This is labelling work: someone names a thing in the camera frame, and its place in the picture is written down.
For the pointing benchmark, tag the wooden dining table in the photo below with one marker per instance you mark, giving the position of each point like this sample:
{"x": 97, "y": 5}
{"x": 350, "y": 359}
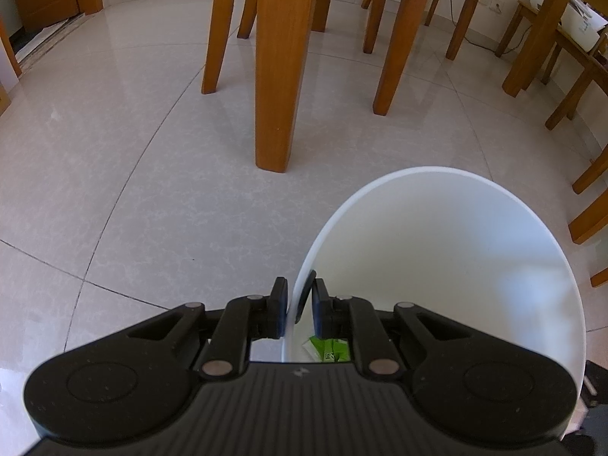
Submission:
{"x": 282, "y": 37}

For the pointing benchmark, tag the white plastic waste bin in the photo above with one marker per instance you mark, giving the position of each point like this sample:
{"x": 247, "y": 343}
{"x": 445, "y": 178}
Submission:
{"x": 480, "y": 302}

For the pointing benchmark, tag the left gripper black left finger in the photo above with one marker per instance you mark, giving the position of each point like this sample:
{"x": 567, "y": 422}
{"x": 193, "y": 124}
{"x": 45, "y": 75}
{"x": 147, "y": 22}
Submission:
{"x": 230, "y": 332}

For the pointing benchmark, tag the green paper wrapper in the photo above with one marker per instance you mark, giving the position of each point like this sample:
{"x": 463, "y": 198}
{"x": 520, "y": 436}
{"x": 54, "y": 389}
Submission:
{"x": 327, "y": 351}

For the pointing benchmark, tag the white appliance on chair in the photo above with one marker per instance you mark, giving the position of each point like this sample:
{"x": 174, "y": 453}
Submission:
{"x": 580, "y": 22}

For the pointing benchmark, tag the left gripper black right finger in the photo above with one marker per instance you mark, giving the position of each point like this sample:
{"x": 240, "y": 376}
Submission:
{"x": 355, "y": 321}

